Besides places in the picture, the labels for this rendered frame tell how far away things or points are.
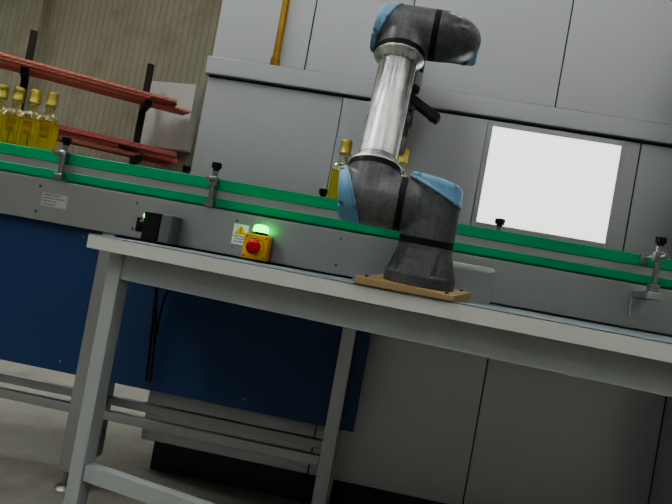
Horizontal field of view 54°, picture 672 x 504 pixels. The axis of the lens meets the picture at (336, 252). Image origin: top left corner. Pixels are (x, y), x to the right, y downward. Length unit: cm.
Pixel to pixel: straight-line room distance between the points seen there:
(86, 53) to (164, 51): 89
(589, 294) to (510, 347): 71
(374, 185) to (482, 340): 38
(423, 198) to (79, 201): 110
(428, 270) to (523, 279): 66
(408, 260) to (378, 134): 28
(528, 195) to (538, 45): 49
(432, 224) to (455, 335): 23
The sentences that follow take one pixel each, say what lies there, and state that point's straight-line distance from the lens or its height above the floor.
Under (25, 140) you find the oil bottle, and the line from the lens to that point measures 234.
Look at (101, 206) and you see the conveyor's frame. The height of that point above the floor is 83.
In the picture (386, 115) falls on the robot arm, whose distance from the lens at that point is 147.
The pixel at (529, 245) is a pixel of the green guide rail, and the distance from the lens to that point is 200.
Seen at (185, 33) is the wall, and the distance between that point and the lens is 653.
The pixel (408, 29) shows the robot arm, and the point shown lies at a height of 132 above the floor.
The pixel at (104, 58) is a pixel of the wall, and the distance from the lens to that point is 697.
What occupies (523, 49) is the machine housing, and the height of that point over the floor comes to 157.
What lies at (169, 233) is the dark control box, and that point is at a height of 78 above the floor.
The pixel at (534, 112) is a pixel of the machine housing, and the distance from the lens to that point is 224.
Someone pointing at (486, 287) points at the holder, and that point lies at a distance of 169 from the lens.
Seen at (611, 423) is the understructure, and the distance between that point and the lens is 230.
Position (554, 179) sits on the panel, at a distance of 221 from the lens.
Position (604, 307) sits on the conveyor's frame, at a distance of 203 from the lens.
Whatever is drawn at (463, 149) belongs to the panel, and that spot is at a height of 122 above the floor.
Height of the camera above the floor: 77
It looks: 1 degrees up
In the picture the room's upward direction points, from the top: 10 degrees clockwise
